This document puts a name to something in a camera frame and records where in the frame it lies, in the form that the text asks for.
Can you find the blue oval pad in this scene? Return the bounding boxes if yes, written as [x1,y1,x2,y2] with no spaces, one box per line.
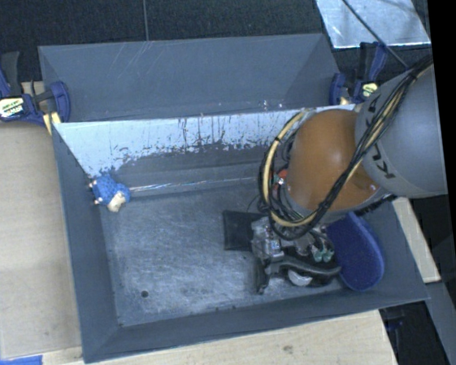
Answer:
[324,208,388,296]

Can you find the pale wood board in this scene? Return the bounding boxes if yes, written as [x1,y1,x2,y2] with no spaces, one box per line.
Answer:
[0,115,84,361]

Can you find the grey metal bin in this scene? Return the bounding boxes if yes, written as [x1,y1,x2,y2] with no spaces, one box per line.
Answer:
[37,5,434,365]

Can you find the black cylinder on white bracket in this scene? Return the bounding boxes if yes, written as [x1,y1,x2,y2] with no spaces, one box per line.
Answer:
[277,252,345,293]

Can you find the black flat block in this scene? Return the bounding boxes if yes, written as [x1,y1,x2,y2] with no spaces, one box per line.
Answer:
[219,205,267,256]

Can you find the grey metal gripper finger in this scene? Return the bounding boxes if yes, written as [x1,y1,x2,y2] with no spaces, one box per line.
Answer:
[253,260,273,296]

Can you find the blue toy sheep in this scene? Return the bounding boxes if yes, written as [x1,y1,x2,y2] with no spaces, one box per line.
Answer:
[87,171,135,215]

